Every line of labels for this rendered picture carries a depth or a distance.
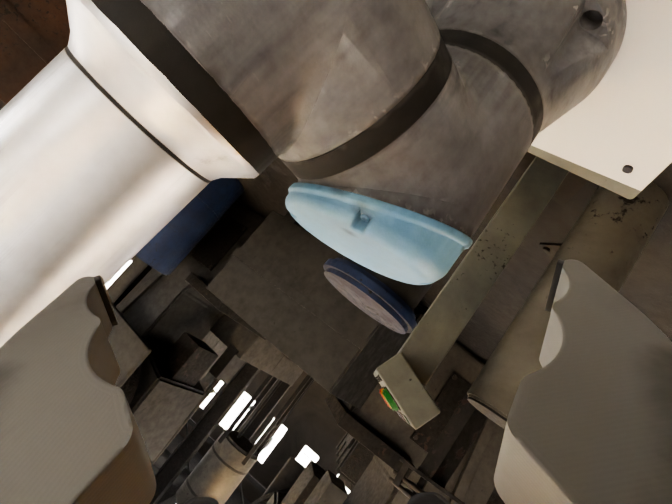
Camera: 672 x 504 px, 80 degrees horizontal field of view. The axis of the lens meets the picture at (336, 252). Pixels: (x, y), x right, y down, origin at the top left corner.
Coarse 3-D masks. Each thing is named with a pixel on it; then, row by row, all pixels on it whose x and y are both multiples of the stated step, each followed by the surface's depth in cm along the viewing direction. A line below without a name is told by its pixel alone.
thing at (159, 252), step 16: (208, 192) 290; (224, 192) 299; (240, 192) 315; (192, 208) 286; (208, 208) 294; (224, 208) 309; (176, 224) 283; (192, 224) 290; (208, 224) 303; (160, 240) 279; (176, 240) 286; (192, 240) 298; (144, 256) 276; (160, 256) 282; (176, 256) 293; (160, 272) 290
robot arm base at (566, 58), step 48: (432, 0) 29; (480, 0) 26; (528, 0) 25; (576, 0) 25; (624, 0) 26; (480, 48) 25; (528, 48) 25; (576, 48) 26; (528, 96) 25; (576, 96) 29
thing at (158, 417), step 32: (224, 224) 358; (256, 224) 347; (192, 256) 354; (224, 256) 341; (160, 288) 348; (192, 288) 340; (128, 320) 342; (160, 320) 333; (192, 320) 359; (128, 352) 287; (160, 352) 333; (192, 352) 322; (224, 352) 365; (128, 384) 284; (160, 384) 305; (192, 384) 336; (160, 416) 318; (160, 448) 333
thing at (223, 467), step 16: (272, 384) 885; (304, 384) 820; (256, 400) 877; (288, 400) 813; (240, 416) 809; (224, 432) 802; (240, 432) 831; (272, 432) 854; (224, 448) 786; (240, 448) 788; (256, 448) 789; (208, 464) 781; (224, 464) 774; (240, 464) 782; (192, 480) 778; (208, 480) 768; (224, 480) 772; (240, 480) 797; (176, 496) 777; (192, 496) 762; (208, 496) 762; (224, 496) 778
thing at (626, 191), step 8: (536, 152) 45; (544, 152) 44; (552, 160) 44; (560, 160) 43; (568, 168) 44; (576, 168) 43; (584, 168) 42; (584, 176) 43; (592, 176) 42; (600, 176) 42; (600, 184) 43; (608, 184) 42; (616, 184) 41; (624, 184) 41; (648, 184) 39; (616, 192) 42; (624, 192) 41; (632, 192) 41
